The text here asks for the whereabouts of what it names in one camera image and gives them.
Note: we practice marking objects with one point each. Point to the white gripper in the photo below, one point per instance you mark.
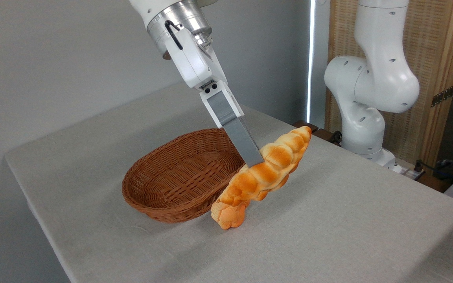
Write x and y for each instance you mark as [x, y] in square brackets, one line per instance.
[197, 63]

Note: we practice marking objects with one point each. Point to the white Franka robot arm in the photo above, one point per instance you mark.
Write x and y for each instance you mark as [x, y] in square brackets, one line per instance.
[372, 78]

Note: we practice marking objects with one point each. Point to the brass screen hinge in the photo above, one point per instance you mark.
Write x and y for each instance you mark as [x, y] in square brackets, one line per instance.
[442, 95]

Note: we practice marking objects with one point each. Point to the brown wicker basket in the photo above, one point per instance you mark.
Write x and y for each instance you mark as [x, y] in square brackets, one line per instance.
[163, 184]

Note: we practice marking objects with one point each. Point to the small orange bread roll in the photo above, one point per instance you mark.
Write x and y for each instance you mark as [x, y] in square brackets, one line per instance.
[228, 218]

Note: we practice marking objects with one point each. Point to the wooden rattan folding screen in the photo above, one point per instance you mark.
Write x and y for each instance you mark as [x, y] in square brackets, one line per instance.
[431, 47]

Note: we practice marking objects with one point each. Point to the grey tablecloth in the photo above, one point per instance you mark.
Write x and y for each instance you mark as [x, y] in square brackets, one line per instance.
[328, 220]

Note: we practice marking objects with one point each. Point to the long braided bread loaf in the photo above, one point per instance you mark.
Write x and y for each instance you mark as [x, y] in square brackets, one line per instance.
[269, 165]

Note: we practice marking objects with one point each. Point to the silver metal wrist flange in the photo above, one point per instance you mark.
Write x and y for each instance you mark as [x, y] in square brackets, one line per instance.
[183, 15]

